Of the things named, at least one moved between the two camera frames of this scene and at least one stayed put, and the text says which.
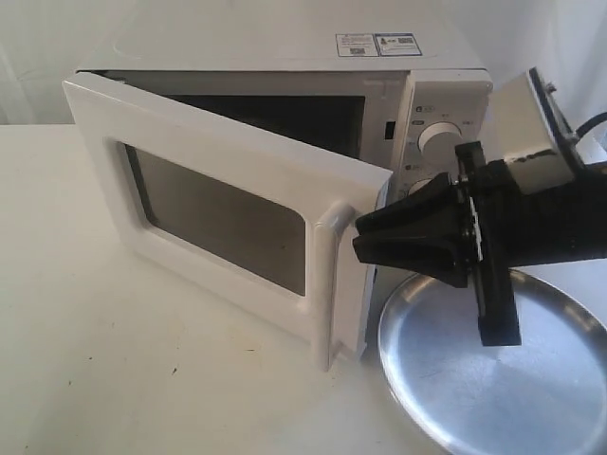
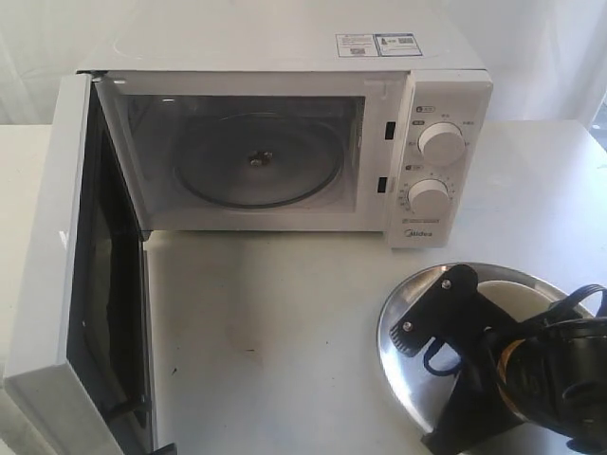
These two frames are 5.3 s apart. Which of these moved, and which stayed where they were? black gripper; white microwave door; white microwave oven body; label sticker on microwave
Moved: white microwave door; black gripper
Stayed: label sticker on microwave; white microwave oven body
